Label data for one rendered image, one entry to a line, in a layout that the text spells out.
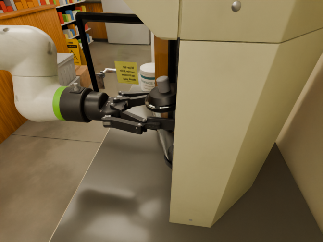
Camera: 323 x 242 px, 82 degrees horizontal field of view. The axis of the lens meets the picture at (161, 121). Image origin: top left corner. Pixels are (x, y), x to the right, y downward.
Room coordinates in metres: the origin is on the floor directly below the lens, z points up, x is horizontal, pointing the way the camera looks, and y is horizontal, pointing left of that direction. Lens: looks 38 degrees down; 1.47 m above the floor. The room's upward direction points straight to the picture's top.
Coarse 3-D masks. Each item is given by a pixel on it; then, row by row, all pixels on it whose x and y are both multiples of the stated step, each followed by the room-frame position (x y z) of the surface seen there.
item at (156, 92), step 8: (160, 80) 0.37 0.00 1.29; (168, 80) 0.38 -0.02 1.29; (160, 88) 0.37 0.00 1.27; (168, 88) 0.37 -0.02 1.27; (176, 88) 0.38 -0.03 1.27; (152, 96) 0.36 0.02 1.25; (160, 96) 0.36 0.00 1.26; (168, 96) 0.35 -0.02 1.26; (152, 104) 0.35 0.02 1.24; (160, 104) 0.34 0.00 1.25; (168, 104) 0.34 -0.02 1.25
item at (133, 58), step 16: (96, 32) 0.60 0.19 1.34; (112, 32) 0.58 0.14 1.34; (128, 32) 0.57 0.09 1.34; (144, 32) 0.56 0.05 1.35; (96, 48) 0.60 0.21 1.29; (112, 48) 0.58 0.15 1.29; (128, 48) 0.57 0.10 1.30; (144, 48) 0.56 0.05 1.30; (160, 48) 0.55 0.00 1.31; (176, 48) 0.54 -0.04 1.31; (96, 64) 0.60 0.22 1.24; (112, 64) 0.59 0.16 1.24; (128, 64) 0.57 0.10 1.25; (144, 64) 0.56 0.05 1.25; (160, 64) 0.55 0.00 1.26; (112, 80) 0.59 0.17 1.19; (128, 80) 0.57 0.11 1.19; (144, 80) 0.56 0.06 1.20; (112, 96) 0.59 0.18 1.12; (144, 112) 0.56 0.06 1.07
